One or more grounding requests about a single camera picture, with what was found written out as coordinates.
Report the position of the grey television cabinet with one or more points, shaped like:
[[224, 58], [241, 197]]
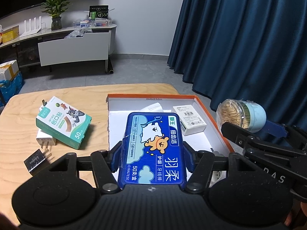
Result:
[[24, 45]]

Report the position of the taped cardboard box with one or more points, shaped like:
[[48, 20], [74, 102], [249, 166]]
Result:
[[9, 69]]

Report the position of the white router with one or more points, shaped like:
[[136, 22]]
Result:
[[32, 28]]

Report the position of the black wall charger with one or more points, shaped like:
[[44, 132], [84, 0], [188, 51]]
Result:
[[34, 161]]

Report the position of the yellow box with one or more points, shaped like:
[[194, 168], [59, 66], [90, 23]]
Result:
[[10, 34]]

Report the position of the blue cartoon tin box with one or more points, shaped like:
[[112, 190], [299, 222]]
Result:
[[153, 148]]

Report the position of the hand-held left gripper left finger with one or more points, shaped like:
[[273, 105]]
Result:
[[114, 159]]

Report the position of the large white wall charger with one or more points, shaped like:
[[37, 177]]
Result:
[[44, 139]]

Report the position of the green white bandage box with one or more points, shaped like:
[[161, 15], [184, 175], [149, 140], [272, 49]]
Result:
[[60, 124]]

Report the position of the toothpick jar light blue lid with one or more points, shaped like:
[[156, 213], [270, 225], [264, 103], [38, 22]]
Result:
[[254, 115]]

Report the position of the black rolled tube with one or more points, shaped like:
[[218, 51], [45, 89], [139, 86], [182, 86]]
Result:
[[110, 68]]

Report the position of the small white plug-in heater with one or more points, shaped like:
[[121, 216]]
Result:
[[217, 175]]

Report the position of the small white labelled box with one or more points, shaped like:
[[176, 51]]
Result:
[[189, 119]]

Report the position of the blue plastic bag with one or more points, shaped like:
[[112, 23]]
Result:
[[12, 85]]

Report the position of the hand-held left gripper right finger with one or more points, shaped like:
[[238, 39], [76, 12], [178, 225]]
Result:
[[190, 159]]

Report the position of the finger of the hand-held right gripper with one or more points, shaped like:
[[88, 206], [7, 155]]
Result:
[[231, 132], [275, 127]]

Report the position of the pile of small packets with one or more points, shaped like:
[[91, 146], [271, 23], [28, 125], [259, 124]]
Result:
[[93, 23]]

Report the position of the blue curtain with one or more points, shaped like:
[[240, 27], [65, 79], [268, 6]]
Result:
[[239, 40]]

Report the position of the small white wall charger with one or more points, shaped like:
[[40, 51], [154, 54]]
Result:
[[42, 107]]

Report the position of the potted plant dark vase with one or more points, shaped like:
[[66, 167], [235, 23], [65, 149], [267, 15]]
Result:
[[56, 9]]

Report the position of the orange white cardboard box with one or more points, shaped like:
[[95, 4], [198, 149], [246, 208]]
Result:
[[117, 129]]

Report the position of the green black box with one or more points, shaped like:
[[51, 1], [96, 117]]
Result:
[[98, 12]]

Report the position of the clear plastic bags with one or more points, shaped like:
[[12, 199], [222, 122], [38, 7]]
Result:
[[78, 33]]

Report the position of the white cabinet drawer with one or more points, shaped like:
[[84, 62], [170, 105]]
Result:
[[72, 50]]

